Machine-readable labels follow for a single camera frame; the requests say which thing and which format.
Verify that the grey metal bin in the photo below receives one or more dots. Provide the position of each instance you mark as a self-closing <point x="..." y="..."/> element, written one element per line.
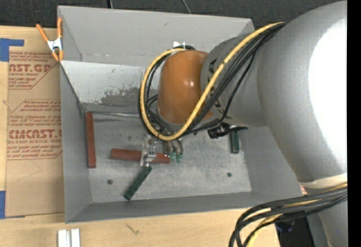
<point x="197" y="181"/>

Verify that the red-brown flat block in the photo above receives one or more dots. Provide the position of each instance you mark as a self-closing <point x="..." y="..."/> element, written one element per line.
<point x="125" y="154"/>
<point x="90" y="141"/>

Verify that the dark green flat block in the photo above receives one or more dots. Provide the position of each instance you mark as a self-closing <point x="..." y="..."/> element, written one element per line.
<point x="234" y="143"/>
<point x="137" y="183"/>

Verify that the brown cardboard board red print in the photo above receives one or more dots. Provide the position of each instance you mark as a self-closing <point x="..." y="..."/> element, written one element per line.
<point x="34" y="178"/>

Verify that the black cylinder on white bracket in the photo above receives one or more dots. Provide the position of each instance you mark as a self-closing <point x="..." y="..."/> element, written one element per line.
<point x="217" y="131"/>

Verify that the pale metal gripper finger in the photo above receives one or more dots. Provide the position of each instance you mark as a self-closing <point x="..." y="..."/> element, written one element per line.
<point x="146" y="159"/>
<point x="149" y="140"/>

